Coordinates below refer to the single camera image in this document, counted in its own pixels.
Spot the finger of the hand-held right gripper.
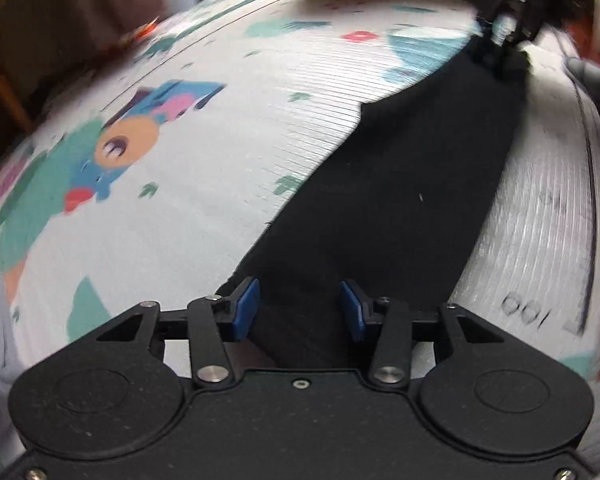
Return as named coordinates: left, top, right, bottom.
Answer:
left=470, top=7, right=506, bottom=68
left=500, top=15, right=536, bottom=81

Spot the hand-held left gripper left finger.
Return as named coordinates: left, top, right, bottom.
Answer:
left=95, top=276, right=261, bottom=391

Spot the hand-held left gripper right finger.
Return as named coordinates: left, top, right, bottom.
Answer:
left=340, top=279, right=506, bottom=391

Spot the black cloth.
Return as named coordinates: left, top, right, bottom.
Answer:
left=215, top=42, right=531, bottom=371

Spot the dark grey cloth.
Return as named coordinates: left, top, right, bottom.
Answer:
left=566, top=56, right=600, bottom=113

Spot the cartoon print play mat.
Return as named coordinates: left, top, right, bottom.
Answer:
left=0, top=0, right=600, bottom=476

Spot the wooden chair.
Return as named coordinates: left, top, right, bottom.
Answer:
left=0, top=35, right=36, bottom=136

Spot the pink brown curtain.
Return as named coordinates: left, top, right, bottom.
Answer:
left=0, top=0, right=166, bottom=96

